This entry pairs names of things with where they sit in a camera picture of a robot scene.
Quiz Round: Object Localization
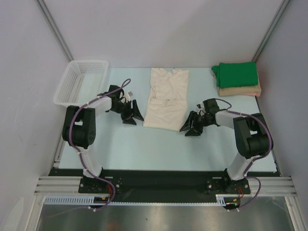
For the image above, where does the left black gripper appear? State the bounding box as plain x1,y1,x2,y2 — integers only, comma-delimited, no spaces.
111,100,143,125

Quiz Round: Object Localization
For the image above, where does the cream white t shirt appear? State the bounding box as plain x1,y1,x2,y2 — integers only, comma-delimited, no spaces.
143,68,190,132

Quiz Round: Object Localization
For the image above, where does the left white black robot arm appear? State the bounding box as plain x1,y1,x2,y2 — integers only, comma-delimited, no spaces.
62,85,144,193

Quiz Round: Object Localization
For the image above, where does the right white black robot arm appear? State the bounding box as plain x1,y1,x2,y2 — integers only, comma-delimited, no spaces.
180,98,273,193

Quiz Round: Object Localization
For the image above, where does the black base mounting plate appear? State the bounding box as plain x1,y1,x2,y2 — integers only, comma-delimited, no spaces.
49,168,280,203

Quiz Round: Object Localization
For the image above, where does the white plastic mesh basket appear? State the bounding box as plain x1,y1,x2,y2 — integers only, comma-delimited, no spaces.
53,60,109,107

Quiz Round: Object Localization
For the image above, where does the green folded t shirt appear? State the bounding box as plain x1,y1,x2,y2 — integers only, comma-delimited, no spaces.
211,62,258,88

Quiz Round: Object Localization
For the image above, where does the pink folded t shirt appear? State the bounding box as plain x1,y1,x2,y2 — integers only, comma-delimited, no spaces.
244,92,261,97

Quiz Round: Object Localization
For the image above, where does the tan folded t shirt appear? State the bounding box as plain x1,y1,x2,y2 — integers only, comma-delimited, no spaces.
218,84,261,97

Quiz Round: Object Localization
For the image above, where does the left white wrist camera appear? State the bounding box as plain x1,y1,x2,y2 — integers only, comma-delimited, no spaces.
121,91,133,103

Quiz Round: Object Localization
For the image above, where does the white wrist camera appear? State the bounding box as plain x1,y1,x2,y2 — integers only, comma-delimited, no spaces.
196,104,205,116
121,91,133,103

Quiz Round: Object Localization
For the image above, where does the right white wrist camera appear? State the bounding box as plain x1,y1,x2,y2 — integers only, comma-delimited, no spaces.
196,104,205,116

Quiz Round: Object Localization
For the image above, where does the white slotted cable duct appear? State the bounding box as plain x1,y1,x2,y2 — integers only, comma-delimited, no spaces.
44,195,239,206

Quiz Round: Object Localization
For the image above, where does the aluminium frame rail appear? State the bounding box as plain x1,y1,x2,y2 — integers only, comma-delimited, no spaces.
34,176,297,196

